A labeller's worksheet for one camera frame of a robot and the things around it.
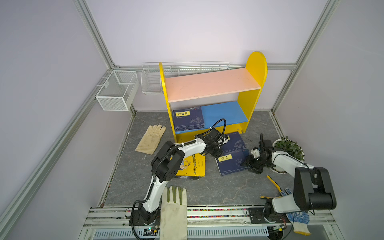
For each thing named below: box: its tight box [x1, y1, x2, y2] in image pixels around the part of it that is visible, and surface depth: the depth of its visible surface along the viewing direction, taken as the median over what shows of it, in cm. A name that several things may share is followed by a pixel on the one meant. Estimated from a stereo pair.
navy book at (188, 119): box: [173, 106, 205, 132], surface depth 94 cm
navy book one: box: [221, 131, 246, 152], surface depth 101 cm
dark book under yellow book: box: [176, 176, 202, 181], surface depth 86 cm
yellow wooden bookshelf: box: [159, 51, 268, 143], surface depth 79 cm
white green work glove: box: [160, 185, 188, 240], surface depth 75 cm
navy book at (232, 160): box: [215, 147, 250, 176], surface depth 93 cm
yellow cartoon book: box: [176, 153, 206, 177], surface depth 87 cm
